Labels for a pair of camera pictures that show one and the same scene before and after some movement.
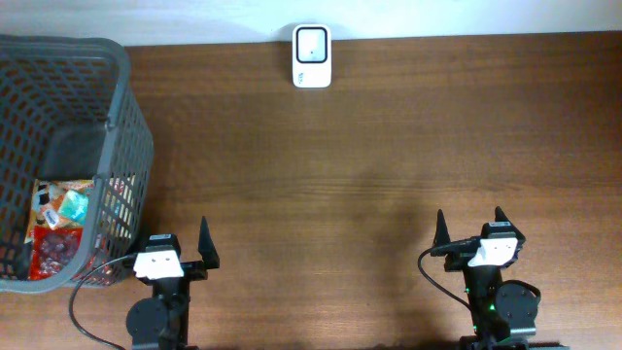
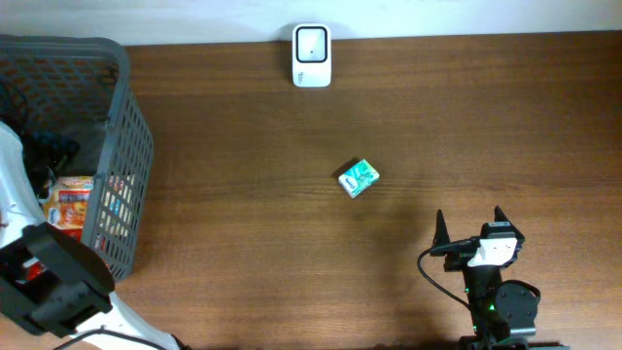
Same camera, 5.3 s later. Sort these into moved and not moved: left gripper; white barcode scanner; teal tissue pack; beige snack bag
Moved: left gripper; teal tissue pack
Not moved: beige snack bag; white barcode scanner
